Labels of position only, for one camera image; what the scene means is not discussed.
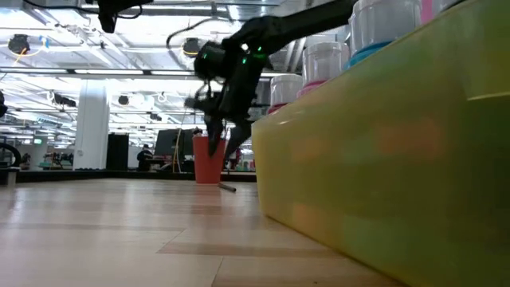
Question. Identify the black background screen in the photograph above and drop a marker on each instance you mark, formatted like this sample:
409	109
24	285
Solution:
167	143

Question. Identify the black background cabinet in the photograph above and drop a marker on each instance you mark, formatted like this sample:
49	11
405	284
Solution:
117	153

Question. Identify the person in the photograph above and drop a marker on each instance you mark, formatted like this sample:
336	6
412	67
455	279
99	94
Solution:
144	157

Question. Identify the large pink paint bottle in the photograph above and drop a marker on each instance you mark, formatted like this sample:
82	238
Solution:
427	11

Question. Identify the orange-red plastic cup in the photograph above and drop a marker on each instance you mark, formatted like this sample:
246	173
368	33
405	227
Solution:
205	167

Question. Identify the white building column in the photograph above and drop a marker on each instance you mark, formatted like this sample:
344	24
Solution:
91	127

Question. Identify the yellow translucent plastic bin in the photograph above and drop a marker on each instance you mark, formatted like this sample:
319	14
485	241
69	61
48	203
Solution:
378	179

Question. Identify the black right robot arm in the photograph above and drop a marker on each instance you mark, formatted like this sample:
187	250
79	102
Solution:
287	28

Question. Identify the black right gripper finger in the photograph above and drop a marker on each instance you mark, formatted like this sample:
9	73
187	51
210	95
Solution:
238	137
215	137

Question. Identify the long ceiling light bar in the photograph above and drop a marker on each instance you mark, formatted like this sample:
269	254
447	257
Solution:
107	72

